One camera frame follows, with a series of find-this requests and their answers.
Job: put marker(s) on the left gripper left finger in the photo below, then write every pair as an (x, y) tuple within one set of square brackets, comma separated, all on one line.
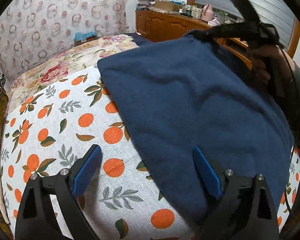
[(36, 218)]

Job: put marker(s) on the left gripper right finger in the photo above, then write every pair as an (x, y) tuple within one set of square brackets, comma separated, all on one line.
[(239, 207)]

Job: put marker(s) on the navy blue printed t-shirt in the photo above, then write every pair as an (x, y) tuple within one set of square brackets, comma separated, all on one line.
[(179, 94)]

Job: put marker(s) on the person's right hand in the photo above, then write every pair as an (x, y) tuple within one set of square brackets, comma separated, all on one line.
[(267, 58)]

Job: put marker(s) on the pink tissue pack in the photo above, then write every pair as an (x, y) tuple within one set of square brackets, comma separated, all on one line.
[(214, 23)]

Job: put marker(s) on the pink kettle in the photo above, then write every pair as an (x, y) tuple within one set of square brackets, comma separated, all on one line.
[(207, 13)]

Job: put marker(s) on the orange fruit print sheet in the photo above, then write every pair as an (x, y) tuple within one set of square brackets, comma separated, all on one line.
[(133, 151)]

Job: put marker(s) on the cardboard box on cabinet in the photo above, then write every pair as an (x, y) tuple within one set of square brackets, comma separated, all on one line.
[(167, 6)]

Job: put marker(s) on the long wooden cabinet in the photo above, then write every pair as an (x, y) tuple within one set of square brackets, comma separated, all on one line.
[(158, 27)]

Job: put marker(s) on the navy blue blanket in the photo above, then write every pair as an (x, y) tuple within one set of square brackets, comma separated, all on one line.
[(138, 39)]

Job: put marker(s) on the stack of folded papers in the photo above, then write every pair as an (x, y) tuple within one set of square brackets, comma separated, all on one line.
[(145, 4)]

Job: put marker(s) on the floral beige quilt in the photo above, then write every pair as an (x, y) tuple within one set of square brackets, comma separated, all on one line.
[(59, 67)]

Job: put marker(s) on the brown box with blue cloth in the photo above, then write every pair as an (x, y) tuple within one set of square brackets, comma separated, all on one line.
[(80, 37)]

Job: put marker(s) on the pink circle-pattern curtain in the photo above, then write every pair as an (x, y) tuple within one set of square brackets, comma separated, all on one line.
[(33, 31)]

